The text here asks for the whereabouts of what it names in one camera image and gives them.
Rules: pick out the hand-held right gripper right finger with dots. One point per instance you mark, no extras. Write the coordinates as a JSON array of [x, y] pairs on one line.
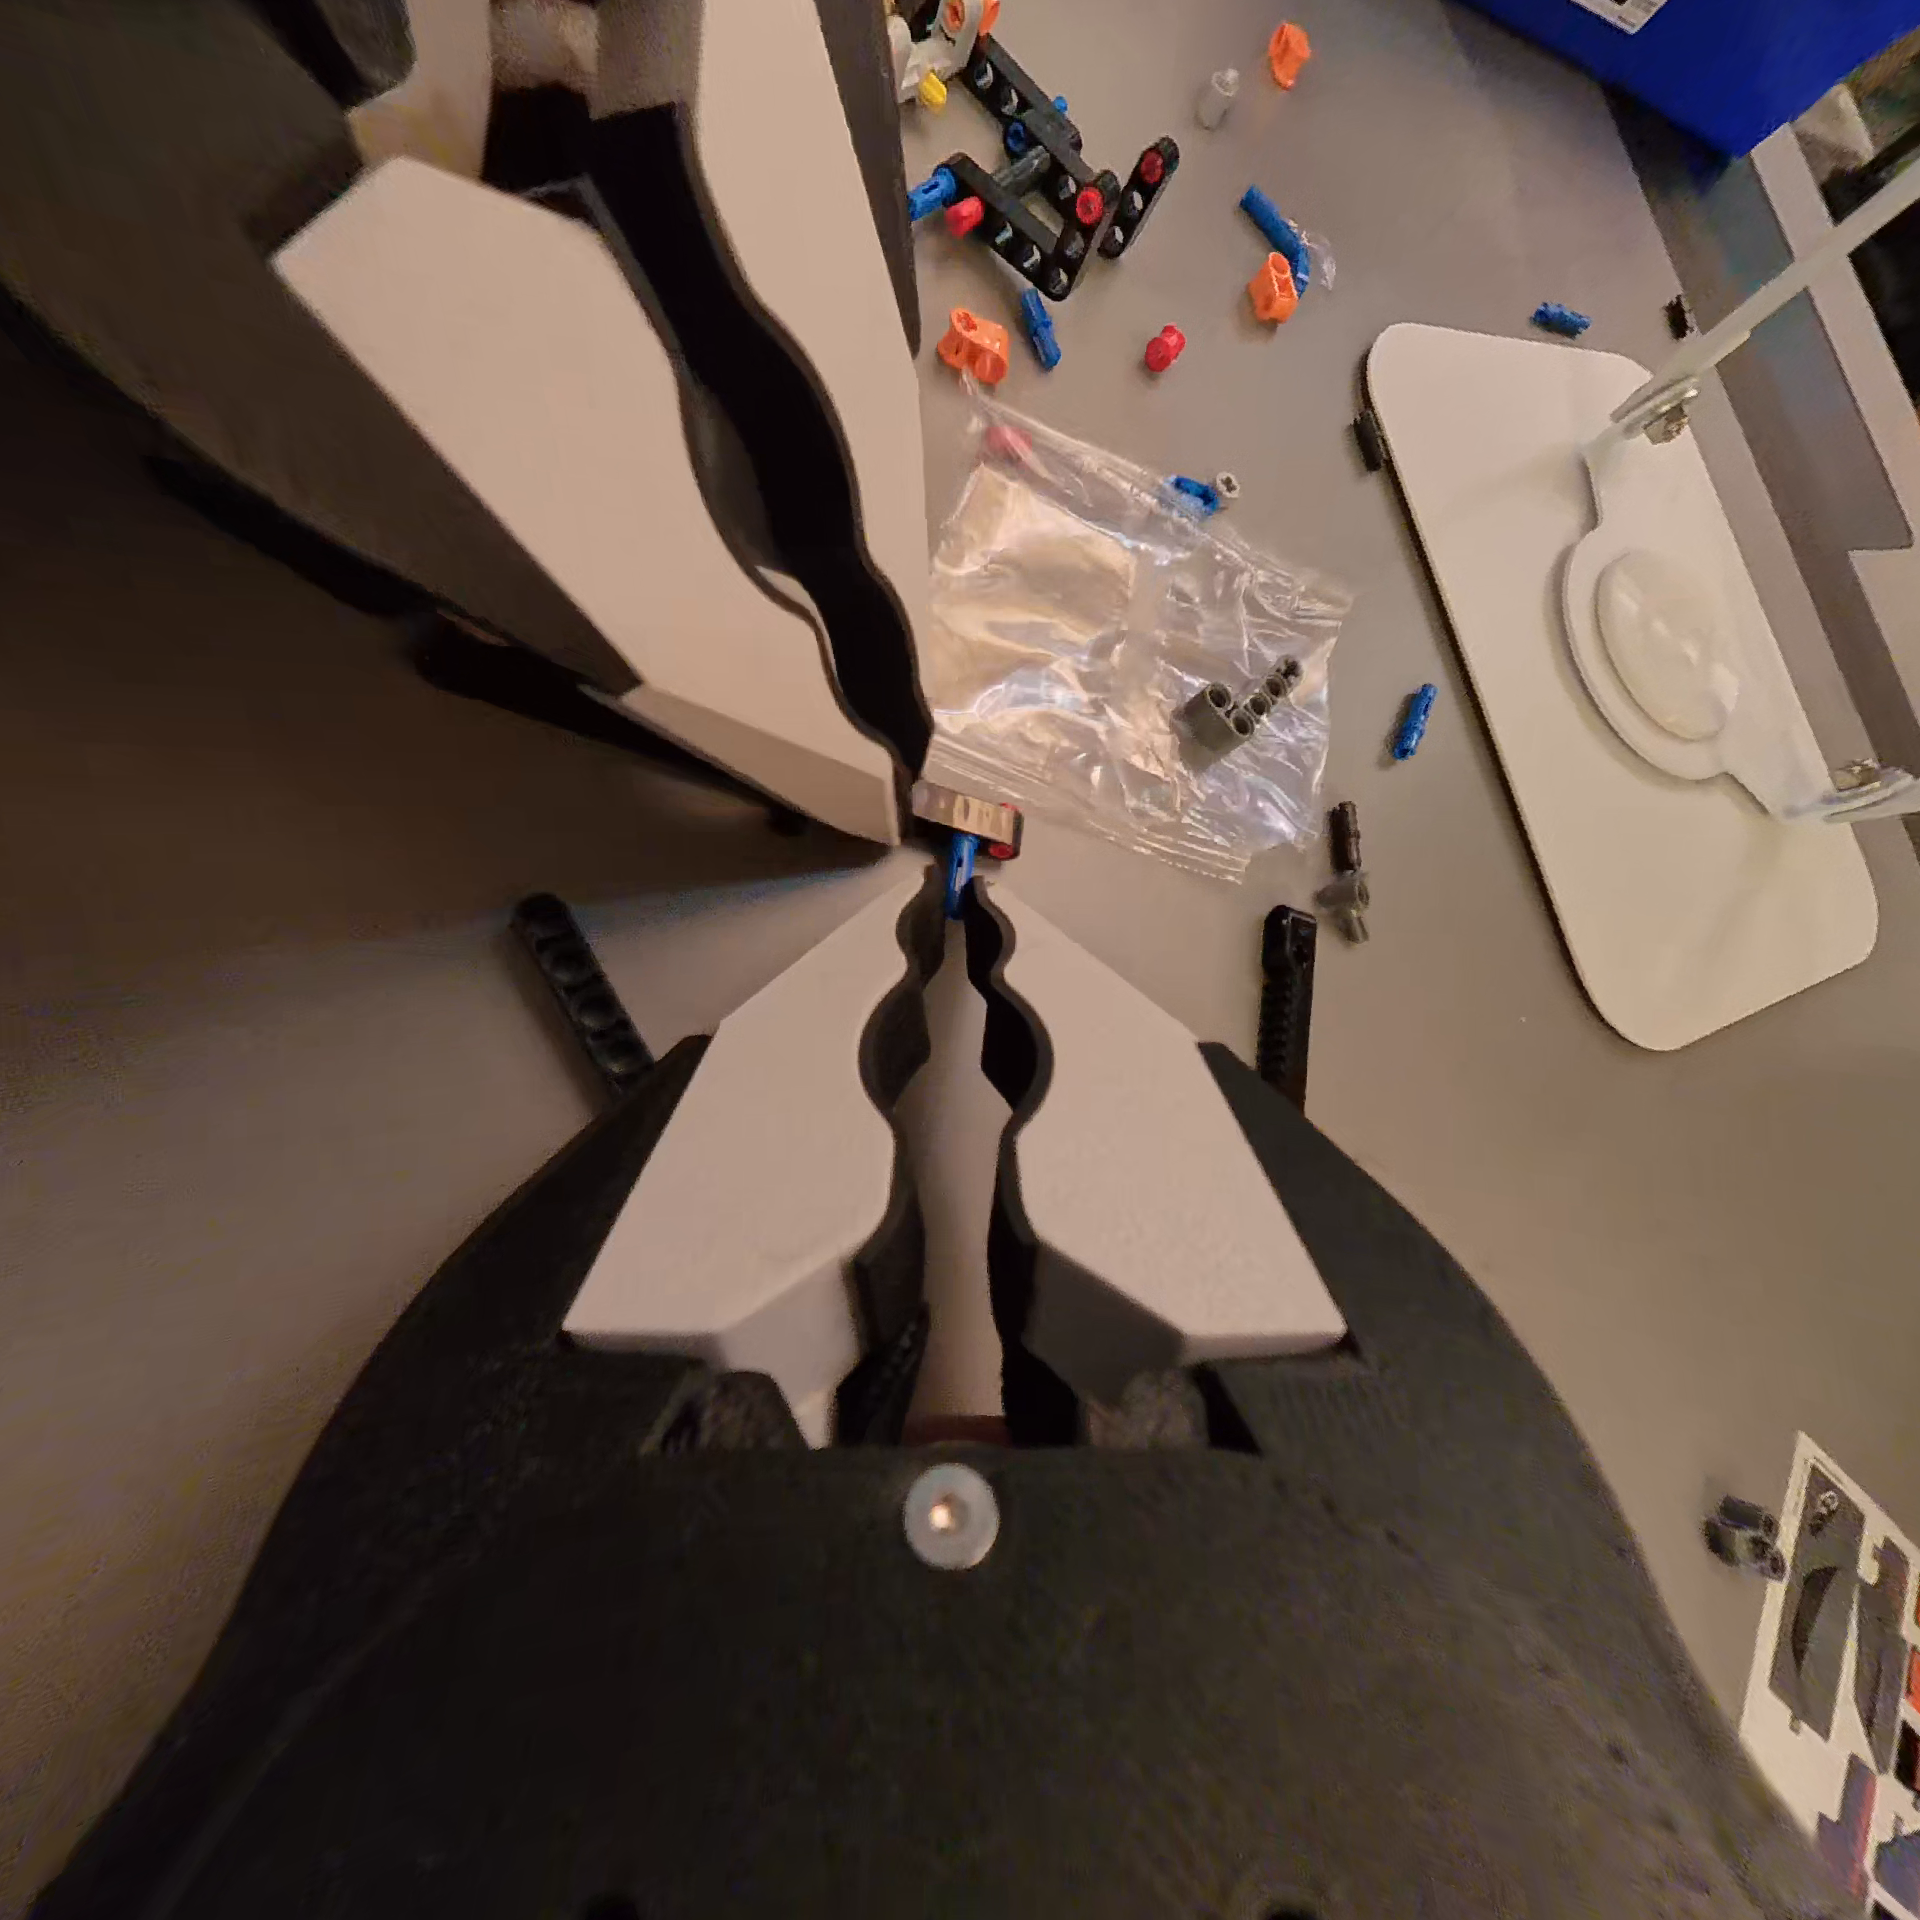
[[1169, 1200]]

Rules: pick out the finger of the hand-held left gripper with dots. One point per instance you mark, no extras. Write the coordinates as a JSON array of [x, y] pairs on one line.
[[569, 449], [810, 302]]

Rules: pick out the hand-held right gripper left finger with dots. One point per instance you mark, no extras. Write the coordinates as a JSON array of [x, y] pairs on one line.
[[736, 1200]]

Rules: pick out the black lego beam with red pin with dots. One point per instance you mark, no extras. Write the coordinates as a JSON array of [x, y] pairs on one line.
[[960, 816]]

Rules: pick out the orange lego connector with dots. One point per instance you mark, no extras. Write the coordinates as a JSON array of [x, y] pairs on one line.
[[973, 344], [1285, 53], [1273, 288]]

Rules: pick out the black lego gear rack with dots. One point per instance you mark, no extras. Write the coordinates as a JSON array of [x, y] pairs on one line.
[[1285, 1004]]

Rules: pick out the red lego pin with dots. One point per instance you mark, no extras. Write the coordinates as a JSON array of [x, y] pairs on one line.
[[1006, 444]]

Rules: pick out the red lego connector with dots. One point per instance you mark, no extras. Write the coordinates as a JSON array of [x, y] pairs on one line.
[[1162, 346]]

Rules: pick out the black lego pin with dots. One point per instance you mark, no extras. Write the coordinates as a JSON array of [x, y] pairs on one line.
[[1343, 836]]

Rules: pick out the blue lego axle connector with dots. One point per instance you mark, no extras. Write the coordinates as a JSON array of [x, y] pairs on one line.
[[1190, 492]]

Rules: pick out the pale grey lego tube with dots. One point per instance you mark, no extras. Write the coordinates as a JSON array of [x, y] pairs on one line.
[[1215, 95]]

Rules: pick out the bent blue lego connector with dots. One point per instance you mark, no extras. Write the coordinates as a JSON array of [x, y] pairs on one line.
[[1273, 224]]

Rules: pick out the dark grey lego angle beam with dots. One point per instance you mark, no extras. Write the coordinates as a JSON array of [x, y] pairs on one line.
[[1236, 702]]

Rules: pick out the long blue lego pin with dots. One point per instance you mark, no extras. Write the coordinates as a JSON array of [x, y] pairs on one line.
[[1413, 720]]

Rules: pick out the dark grey lego pin connector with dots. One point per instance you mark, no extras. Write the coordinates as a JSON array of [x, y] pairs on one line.
[[1746, 1535]]

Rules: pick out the clear plastic zip bag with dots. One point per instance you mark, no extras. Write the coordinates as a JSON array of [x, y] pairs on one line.
[[1083, 644]]

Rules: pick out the sticker sheet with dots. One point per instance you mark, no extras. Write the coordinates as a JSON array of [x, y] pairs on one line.
[[1843, 1648]]

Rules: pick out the blue storage bin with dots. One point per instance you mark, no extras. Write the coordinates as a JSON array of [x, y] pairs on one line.
[[1695, 60]]

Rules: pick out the black lego frame assembly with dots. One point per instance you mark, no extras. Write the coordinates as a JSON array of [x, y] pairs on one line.
[[1037, 211]]

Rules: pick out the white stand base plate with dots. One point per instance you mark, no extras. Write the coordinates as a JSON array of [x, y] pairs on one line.
[[1503, 600]]

